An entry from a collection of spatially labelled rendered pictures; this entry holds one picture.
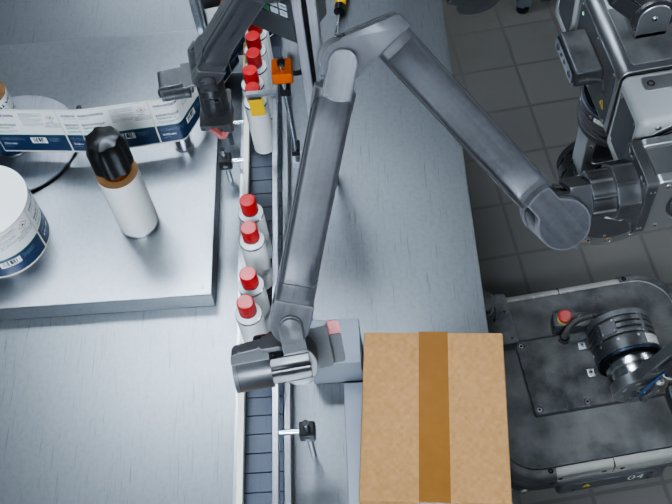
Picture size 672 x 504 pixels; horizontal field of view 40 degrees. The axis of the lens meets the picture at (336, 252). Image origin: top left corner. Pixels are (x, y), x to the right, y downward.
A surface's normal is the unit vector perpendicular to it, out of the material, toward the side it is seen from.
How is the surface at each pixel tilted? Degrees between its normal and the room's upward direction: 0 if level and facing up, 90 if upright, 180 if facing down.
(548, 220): 50
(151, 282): 0
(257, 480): 0
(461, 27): 0
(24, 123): 90
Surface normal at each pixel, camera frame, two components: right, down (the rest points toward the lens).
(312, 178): 0.02, 0.29
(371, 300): -0.07, -0.54
